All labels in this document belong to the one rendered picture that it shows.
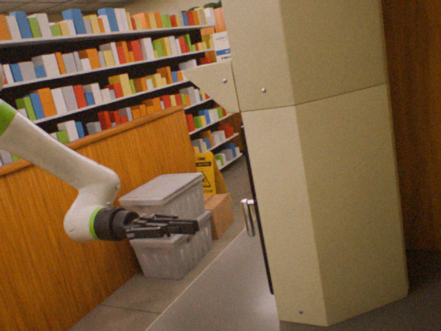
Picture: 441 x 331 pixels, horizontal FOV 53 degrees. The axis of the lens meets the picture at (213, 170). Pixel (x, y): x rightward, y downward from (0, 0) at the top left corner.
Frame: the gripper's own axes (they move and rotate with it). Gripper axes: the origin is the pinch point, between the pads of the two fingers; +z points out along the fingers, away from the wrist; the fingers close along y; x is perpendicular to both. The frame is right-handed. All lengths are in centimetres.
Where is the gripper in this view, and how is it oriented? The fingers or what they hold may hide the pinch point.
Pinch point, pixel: (184, 226)
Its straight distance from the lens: 110.6
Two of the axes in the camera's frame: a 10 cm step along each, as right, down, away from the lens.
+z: 8.6, -0.3, -5.0
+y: 4.7, -3.2, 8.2
